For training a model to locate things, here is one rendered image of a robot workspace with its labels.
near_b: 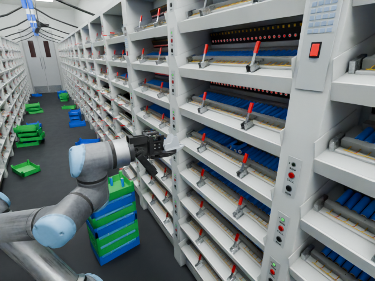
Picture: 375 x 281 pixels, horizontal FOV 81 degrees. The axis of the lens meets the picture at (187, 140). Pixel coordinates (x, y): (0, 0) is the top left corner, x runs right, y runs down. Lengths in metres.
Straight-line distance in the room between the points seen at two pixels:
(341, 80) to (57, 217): 0.74
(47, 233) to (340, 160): 0.73
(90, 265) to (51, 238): 1.21
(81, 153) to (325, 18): 0.68
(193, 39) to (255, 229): 0.87
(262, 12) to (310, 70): 0.23
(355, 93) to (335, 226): 0.35
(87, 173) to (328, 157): 0.64
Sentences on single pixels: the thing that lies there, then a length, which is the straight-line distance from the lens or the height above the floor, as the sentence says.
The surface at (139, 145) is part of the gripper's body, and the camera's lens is 0.74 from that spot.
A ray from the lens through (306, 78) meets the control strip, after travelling 0.62.
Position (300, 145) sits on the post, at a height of 1.14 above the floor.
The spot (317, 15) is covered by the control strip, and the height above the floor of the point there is 1.44.
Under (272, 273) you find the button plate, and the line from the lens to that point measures 0.93.
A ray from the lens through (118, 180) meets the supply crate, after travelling 1.75.
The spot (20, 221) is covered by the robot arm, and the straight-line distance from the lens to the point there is 0.78.
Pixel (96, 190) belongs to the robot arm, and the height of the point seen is 0.98.
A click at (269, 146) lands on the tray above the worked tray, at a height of 1.09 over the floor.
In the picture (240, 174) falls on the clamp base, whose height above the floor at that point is 0.95.
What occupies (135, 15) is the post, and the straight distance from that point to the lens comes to 1.79.
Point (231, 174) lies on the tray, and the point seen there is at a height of 0.93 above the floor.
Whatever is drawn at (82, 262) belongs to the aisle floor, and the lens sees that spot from 1.92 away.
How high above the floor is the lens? 1.36
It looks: 21 degrees down
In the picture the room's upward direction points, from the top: straight up
